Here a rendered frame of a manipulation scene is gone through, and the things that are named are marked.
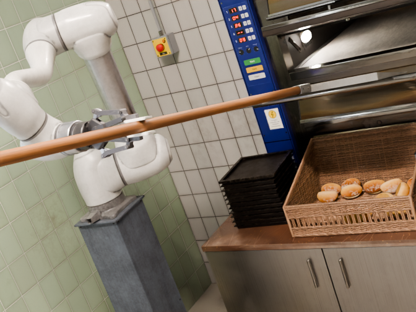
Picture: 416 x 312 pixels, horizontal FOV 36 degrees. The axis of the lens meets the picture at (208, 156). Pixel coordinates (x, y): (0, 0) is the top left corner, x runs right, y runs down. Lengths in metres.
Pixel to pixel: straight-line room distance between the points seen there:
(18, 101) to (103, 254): 1.10
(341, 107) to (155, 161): 0.97
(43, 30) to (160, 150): 0.65
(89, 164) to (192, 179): 1.18
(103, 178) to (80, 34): 0.60
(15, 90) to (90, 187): 0.91
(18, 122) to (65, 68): 1.48
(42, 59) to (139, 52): 1.39
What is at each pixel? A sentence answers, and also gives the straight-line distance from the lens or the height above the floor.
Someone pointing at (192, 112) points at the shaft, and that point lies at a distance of 1.76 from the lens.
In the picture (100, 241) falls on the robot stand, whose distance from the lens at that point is 2.61.
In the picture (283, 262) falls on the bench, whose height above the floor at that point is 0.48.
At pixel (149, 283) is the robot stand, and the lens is 2.66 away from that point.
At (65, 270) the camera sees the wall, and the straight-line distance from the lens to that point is 3.05.
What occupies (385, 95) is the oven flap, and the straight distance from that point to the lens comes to 2.94.
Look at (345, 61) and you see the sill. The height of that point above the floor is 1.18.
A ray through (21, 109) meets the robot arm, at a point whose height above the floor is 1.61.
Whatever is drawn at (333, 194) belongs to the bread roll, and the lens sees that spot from 2.98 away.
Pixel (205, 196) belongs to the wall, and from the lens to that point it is 3.60.
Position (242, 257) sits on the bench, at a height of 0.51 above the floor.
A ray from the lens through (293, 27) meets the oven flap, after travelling 2.82.
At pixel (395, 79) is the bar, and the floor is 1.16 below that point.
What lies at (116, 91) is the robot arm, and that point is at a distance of 2.34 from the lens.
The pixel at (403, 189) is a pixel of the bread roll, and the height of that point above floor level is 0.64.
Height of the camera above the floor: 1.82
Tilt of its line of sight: 17 degrees down
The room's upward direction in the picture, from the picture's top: 20 degrees counter-clockwise
